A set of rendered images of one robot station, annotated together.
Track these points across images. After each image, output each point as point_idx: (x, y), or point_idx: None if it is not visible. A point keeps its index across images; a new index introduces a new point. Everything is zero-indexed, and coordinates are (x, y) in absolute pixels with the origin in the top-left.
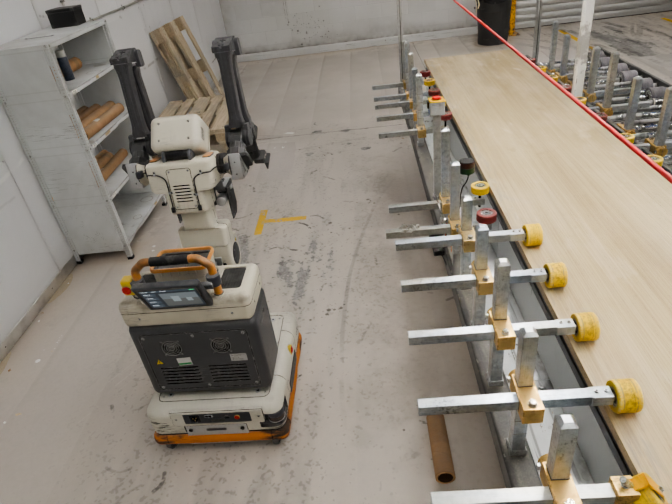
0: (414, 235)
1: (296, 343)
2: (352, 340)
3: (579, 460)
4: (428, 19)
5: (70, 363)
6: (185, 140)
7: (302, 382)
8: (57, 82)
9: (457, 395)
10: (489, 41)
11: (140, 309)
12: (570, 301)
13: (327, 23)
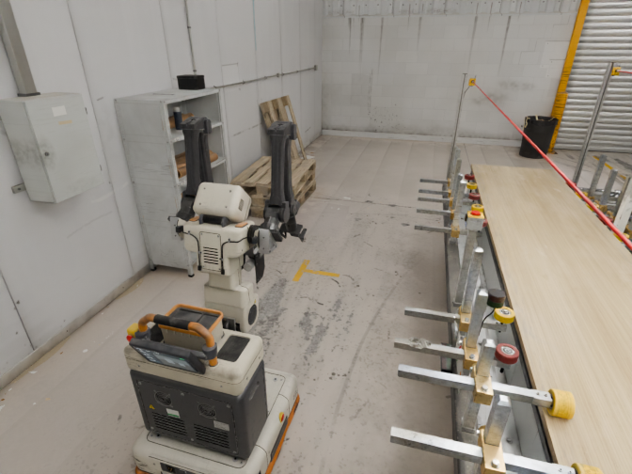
0: (423, 352)
1: (291, 407)
2: (346, 415)
3: None
4: (481, 128)
5: (107, 361)
6: (223, 208)
7: (287, 448)
8: (164, 131)
9: None
10: (529, 154)
11: (140, 357)
12: None
13: (399, 118)
